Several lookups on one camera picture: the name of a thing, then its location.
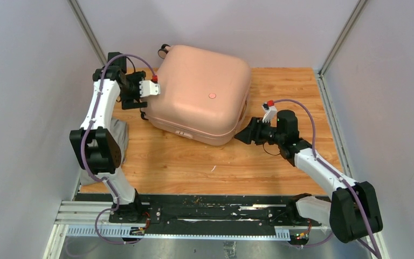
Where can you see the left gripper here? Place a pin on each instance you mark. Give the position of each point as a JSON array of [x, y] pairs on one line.
[[128, 102]]

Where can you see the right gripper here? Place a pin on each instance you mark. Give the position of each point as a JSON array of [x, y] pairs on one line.
[[253, 132]]

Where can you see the pink hard-shell suitcase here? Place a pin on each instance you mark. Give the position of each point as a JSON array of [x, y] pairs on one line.
[[203, 95]]

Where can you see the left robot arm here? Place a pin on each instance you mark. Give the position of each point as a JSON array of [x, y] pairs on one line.
[[96, 149]]

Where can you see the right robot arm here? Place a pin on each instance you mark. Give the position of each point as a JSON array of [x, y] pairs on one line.
[[352, 211]]

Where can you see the grey cloth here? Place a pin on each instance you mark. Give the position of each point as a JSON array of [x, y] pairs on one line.
[[119, 131]]

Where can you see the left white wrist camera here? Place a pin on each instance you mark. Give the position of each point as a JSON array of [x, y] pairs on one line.
[[149, 88]]

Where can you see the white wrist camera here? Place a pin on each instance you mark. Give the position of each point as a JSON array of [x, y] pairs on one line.
[[270, 111], [149, 88]]

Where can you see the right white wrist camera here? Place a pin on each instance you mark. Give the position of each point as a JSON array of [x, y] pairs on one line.
[[270, 111]]

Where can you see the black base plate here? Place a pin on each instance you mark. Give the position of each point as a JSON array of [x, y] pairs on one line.
[[212, 216]]

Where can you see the aluminium frame rail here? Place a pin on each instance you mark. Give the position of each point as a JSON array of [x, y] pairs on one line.
[[80, 231]]

